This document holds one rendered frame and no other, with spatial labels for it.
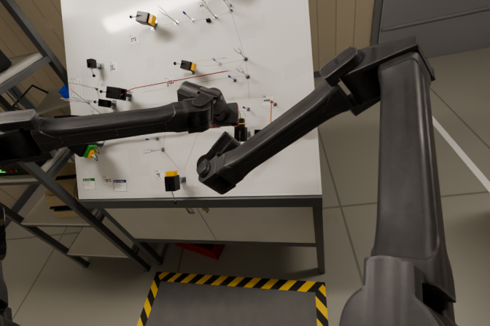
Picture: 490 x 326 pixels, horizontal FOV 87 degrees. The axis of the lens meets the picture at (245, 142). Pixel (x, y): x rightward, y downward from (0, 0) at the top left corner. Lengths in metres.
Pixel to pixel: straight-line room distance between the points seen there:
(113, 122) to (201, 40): 0.67
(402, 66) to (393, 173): 0.17
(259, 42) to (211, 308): 1.56
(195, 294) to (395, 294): 1.76
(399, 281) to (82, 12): 1.57
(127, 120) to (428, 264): 0.57
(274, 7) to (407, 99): 0.84
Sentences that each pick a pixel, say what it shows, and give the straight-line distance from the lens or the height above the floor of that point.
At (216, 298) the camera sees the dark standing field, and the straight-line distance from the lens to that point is 1.91.
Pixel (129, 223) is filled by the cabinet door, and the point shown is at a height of 0.58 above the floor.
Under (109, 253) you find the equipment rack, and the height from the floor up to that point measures 0.24.
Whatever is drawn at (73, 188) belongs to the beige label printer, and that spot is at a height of 0.84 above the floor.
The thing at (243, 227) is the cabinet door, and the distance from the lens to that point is 1.40.
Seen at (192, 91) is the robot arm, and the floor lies 1.42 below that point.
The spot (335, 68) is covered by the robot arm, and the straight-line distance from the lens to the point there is 0.48.
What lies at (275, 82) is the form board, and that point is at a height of 1.21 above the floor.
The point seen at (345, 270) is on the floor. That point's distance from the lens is 1.87.
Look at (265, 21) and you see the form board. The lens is 1.14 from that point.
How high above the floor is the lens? 1.74
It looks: 41 degrees down
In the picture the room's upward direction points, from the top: 17 degrees counter-clockwise
